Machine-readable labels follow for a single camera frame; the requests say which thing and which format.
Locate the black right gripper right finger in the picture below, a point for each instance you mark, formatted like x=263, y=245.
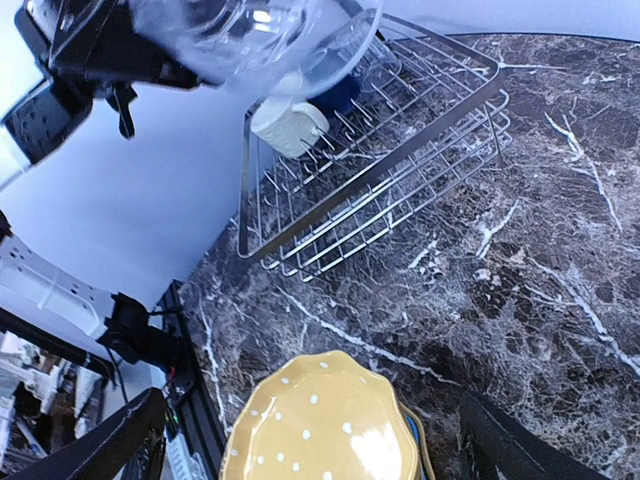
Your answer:
x=493, y=444

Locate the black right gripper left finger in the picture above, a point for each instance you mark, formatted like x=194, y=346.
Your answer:
x=130, y=443

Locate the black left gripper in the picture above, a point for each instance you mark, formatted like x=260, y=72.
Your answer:
x=92, y=45

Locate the clear drinking glass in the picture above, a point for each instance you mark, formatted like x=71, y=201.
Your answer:
x=273, y=48
x=377, y=68

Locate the navy blue cup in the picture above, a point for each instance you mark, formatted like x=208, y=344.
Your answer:
x=339, y=98

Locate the cream ribbed mug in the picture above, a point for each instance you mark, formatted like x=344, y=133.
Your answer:
x=290, y=125

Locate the black front rail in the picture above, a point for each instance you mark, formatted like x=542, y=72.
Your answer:
x=191, y=399

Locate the chrome wire dish rack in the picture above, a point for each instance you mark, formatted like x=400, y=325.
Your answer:
x=405, y=142

